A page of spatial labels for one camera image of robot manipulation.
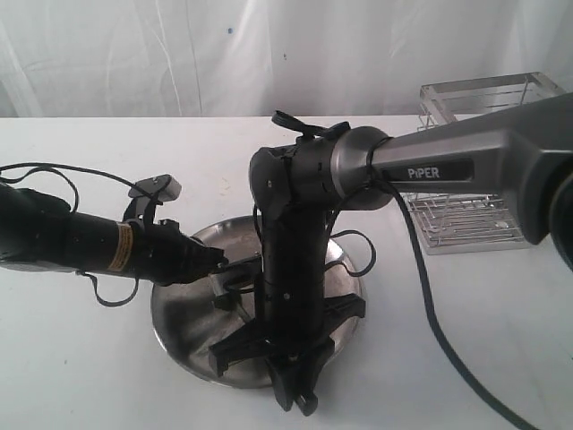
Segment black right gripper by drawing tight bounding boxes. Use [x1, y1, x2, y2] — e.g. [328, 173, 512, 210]
[209, 268, 365, 416]

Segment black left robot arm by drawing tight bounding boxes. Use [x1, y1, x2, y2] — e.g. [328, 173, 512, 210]
[1, 185, 227, 286]

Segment steel wire utensil rack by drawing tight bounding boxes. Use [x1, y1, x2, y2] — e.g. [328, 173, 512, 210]
[405, 71, 569, 256]

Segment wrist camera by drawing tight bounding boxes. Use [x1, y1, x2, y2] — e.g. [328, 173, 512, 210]
[208, 254, 262, 312]
[128, 174, 182, 202]

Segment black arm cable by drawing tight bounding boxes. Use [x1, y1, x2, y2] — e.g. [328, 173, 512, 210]
[0, 164, 149, 308]
[214, 110, 543, 430]

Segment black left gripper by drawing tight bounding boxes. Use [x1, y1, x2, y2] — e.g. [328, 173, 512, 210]
[120, 220, 228, 285]

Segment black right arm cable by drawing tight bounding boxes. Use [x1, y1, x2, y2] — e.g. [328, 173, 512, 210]
[214, 110, 543, 430]

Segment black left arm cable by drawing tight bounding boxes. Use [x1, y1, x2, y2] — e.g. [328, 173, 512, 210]
[0, 164, 149, 308]

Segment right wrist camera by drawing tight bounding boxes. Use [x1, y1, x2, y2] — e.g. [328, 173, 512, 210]
[208, 254, 262, 312]

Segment black handled serrated knife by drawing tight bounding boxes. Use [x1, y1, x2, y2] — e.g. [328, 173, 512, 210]
[235, 296, 252, 323]

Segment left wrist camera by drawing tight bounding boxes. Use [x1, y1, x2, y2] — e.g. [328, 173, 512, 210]
[128, 174, 182, 202]

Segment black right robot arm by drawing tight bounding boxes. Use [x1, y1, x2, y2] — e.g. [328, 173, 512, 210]
[209, 94, 572, 415]

